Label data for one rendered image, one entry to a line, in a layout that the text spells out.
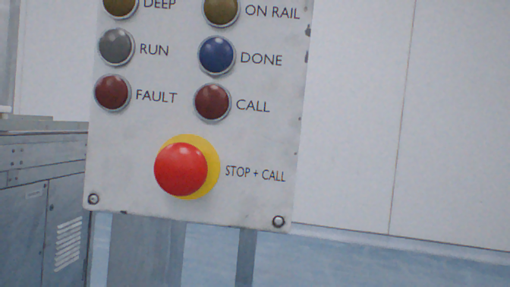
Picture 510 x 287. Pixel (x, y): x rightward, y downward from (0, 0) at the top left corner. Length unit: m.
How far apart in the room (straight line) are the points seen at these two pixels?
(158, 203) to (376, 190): 3.47
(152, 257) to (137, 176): 0.10
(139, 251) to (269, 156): 0.17
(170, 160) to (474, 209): 3.71
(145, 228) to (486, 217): 3.68
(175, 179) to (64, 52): 4.26
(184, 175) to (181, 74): 0.08
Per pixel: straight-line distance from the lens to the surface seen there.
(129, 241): 0.44
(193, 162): 0.31
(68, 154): 1.67
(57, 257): 1.83
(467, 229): 3.97
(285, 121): 0.33
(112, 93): 0.35
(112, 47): 0.36
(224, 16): 0.34
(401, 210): 3.83
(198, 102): 0.33
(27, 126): 1.44
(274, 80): 0.33
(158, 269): 0.43
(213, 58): 0.33
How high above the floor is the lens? 0.93
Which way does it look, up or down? 3 degrees down
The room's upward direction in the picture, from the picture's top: 6 degrees clockwise
